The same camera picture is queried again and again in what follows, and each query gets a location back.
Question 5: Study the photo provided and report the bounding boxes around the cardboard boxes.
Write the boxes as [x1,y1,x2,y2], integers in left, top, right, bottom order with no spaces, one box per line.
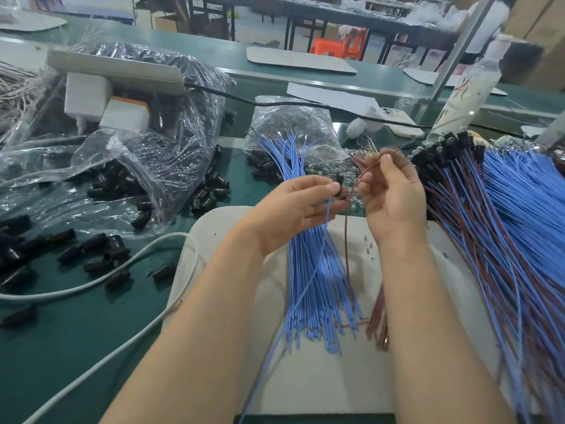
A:
[505,0,565,89]

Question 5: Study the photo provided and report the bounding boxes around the blue table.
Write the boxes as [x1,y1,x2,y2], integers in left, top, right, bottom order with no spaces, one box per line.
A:
[31,0,135,23]

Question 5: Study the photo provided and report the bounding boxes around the large clear plastic bag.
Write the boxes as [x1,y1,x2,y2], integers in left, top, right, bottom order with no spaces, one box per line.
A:
[0,41,235,235]

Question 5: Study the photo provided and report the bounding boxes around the bundle of blue wires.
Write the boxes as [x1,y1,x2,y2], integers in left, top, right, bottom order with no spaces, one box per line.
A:
[256,132,365,354]

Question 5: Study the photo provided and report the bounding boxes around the pile of black plastic caps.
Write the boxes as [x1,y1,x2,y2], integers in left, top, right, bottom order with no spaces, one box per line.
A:
[0,145,232,330]

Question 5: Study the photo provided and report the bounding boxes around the orange plastic stool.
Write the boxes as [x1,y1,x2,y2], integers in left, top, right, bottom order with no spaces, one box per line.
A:
[311,28,369,60]

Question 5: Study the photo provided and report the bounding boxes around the person's right forearm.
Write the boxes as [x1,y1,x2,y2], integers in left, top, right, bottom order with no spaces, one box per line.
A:
[380,232,517,424]

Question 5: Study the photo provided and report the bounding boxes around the small clear plastic bag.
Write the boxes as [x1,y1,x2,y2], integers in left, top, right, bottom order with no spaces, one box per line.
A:
[245,95,347,186]

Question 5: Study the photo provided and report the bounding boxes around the white charging cable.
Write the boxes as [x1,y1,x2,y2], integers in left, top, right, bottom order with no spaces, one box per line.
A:
[0,229,204,424]

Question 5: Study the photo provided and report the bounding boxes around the white work board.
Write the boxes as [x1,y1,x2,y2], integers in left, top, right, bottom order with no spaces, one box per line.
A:
[163,206,531,416]

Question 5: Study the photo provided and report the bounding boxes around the bundle of stripped brown wires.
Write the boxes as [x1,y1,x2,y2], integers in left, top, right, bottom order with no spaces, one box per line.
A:
[0,61,49,142]

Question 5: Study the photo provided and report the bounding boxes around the white computer mouse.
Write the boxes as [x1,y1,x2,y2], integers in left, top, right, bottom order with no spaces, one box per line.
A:
[345,117,367,140]

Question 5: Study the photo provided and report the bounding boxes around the white orange charger adapter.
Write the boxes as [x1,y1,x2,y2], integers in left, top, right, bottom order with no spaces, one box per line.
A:
[99,95,151,133]

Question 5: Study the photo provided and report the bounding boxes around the pile of assembled wire harnesses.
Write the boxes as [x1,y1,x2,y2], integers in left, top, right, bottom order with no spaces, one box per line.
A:
[406,128,565,422]

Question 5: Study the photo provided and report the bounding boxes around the short metal frame post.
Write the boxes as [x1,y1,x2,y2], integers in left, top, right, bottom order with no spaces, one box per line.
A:
[537,110,565,148]

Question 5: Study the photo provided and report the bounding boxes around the white spray bottle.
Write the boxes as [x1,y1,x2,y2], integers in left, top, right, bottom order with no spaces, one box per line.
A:
[430,35,515,138]

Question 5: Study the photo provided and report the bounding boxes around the white paper sheet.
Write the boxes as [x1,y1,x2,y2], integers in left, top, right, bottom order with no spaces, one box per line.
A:
[287,82,388,114]

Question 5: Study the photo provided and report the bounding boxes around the person's left forearm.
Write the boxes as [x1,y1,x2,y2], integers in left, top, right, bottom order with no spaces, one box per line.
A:
[101,236,288,424]

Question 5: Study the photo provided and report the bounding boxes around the white power strip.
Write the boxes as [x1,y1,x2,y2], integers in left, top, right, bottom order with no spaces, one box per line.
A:
[46,48,187,95]

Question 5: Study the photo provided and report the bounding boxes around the white flat tray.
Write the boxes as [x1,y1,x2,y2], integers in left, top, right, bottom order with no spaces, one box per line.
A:
[0,11,67,34]
[246,45,358,74]
[404,68,509,95]

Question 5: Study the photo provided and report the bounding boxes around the person's left hand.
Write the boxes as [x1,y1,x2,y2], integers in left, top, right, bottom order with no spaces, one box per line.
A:
[240,174,351,257]

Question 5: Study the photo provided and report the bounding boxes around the long black-frame table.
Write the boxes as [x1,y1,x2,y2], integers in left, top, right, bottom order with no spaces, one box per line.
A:
[137,0,458,62]

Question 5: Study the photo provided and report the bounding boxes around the person's right hand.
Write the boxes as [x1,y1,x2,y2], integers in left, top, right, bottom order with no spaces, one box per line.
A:
[357,150,429,248]

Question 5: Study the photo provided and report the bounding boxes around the black power cord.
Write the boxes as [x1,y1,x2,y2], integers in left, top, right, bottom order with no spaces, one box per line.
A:
[184,81,535,136]

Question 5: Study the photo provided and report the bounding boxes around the slanted metal frame post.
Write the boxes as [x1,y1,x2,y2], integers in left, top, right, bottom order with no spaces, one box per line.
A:
[431,0,497,98]

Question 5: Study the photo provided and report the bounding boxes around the white flat device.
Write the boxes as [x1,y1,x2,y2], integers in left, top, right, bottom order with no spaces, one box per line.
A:
[373,105,427,140]

